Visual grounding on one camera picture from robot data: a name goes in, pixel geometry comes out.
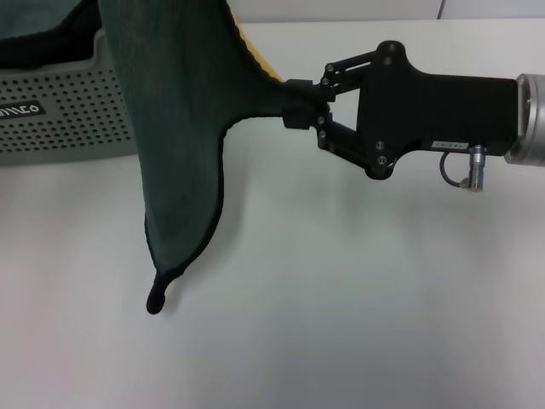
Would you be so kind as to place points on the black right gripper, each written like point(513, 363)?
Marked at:
point(426, 111)

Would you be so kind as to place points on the green towel with black edge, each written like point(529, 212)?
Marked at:
point(179, 149)

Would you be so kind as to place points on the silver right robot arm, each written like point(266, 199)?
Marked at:
point(532, 119)

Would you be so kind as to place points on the grey perforated plastic storage box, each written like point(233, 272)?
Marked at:
point(72, 119)

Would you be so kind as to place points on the black brand label on box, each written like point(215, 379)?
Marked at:
point(23, 111)

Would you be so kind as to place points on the dark green folded towel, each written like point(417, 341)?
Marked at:
point(34, 21)

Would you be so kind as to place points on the white number label sticker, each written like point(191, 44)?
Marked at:
point(449, 145)

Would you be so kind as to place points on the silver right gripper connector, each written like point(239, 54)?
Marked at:
point(477, 166)

